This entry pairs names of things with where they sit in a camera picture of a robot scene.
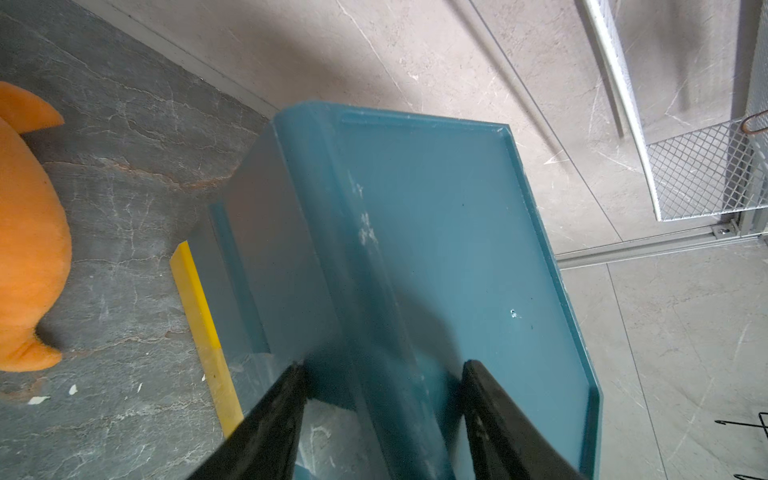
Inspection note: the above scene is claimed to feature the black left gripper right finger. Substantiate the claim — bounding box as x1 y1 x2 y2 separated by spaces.
461 360 583 479

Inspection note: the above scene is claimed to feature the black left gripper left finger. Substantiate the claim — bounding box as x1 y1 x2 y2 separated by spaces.
190 363 309 479

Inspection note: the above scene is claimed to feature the teal and yellow drawer box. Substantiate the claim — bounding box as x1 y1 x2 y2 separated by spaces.
170 101 602 479

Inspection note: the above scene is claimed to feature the orange shark plush toy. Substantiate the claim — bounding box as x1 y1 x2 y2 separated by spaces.
1 81 72 372

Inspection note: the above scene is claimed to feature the black wire wall hook rack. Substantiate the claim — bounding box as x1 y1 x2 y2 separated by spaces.
713 406 767 479

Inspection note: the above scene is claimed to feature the white wire wall basket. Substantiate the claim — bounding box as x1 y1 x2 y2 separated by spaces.
583 1 767 222

